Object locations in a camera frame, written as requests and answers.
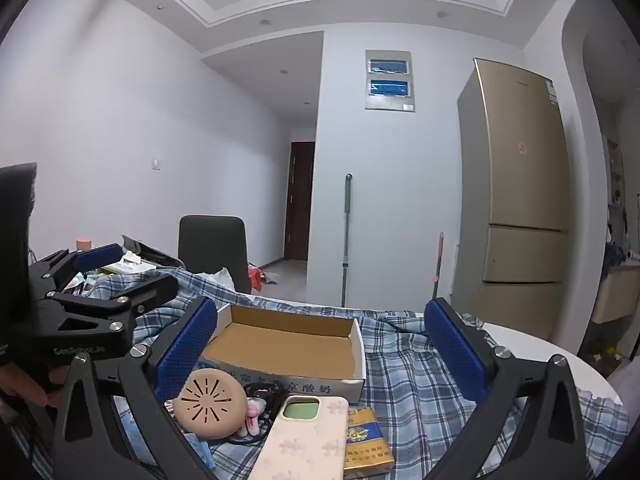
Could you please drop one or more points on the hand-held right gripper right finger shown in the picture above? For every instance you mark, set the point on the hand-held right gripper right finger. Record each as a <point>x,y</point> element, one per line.
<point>457,355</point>

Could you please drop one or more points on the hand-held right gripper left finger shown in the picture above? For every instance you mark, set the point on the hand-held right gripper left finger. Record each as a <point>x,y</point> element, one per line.
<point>184,352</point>

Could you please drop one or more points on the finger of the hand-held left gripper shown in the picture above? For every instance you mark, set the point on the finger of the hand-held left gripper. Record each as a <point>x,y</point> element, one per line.
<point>97,257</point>
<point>145,292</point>

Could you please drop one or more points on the white plush toy pink bow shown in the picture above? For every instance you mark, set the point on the white plush toy pink bow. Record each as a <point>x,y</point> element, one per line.
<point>252,417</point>

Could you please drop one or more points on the shallow cardboard box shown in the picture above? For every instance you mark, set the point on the shallow cardboard box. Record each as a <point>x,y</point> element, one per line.
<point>280,345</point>

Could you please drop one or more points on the light blue tissue pack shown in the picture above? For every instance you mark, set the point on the light blue tissue pack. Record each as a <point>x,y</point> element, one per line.
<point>200,452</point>

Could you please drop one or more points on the yellow blue cigarette pack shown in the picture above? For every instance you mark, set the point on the yellow blue cigarette pack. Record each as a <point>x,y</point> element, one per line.
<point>366,440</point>

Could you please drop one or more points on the person's left hand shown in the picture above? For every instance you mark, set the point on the person's left hand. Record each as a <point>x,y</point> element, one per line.
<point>22,382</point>

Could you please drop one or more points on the pink cup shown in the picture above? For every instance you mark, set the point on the pink cup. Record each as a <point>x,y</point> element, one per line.
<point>83,244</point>

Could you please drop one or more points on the black bag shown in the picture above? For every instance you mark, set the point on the black bag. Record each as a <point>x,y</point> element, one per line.
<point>155,255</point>

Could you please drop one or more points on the beige round slotted pad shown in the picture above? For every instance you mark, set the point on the beige round slotted pad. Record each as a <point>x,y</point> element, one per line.
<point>210,402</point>

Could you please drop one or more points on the blue plaid cloth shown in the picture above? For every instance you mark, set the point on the blue plaid cloth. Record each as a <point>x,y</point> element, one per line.
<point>400,365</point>

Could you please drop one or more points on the white plastic bag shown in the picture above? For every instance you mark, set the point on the white plastic bag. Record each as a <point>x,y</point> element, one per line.
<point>217,280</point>

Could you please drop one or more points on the dark grey chair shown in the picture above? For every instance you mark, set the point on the dark grey chair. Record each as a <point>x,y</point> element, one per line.
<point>212,245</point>

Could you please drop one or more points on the cardboard scraps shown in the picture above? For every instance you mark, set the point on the cardboard scraps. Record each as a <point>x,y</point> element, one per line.
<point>271,277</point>

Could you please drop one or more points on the wooden sink cabinet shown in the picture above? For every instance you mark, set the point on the wooden sink cabinet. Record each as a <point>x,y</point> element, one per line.
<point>612,295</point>

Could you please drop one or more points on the dark brown door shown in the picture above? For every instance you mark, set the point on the dark brown door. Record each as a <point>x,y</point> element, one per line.
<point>300,200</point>

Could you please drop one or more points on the gold refrigerator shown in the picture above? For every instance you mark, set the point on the gold refrigerator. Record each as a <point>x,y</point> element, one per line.
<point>520,185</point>

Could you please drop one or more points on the grey electrical panel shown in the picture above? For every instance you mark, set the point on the grey electrical panel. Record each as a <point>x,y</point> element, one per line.
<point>390,80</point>

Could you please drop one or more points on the wall shelf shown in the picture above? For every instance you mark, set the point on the wall shelf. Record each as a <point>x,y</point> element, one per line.
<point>615,170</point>

